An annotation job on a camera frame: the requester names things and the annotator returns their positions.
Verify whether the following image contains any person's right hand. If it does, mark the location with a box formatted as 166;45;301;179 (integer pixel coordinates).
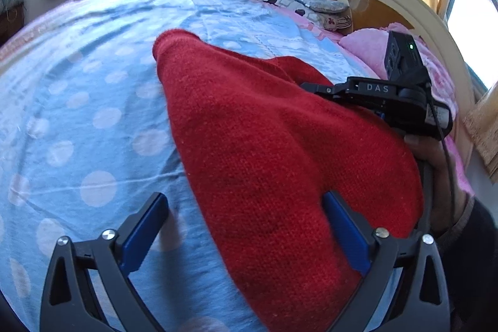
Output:
405;133;473;237

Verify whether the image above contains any brown wooden desk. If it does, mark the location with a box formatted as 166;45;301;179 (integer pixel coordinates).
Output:
0;0;26;47

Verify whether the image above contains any folded grey patterned quilt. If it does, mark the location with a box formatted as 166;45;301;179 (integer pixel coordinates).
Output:
260;0;353;31

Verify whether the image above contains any cream round bed headboard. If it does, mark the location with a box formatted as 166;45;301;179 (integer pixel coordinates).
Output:
290;0;477;196

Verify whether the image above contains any yellow patterned curtain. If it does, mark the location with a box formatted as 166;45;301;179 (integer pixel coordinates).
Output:
463;81;498;177

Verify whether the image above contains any red knitted sweater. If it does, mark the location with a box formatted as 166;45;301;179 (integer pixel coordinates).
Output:
153;29;425;332

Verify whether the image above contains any pink floral pillow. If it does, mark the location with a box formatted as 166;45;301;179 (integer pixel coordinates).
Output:
338;23;473;196

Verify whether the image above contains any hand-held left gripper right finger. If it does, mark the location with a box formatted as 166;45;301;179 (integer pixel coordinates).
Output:
322;190;452;332

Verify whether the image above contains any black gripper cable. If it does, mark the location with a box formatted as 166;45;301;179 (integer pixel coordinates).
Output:
426;83;458;227

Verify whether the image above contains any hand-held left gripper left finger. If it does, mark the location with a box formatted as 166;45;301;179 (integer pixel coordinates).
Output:
39;192;170;332

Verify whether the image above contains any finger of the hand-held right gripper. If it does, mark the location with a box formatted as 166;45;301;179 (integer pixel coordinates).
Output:
299;81;347;102

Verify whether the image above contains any pink and blue bed sheet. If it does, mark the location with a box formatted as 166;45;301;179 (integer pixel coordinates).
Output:
0;0;429;332

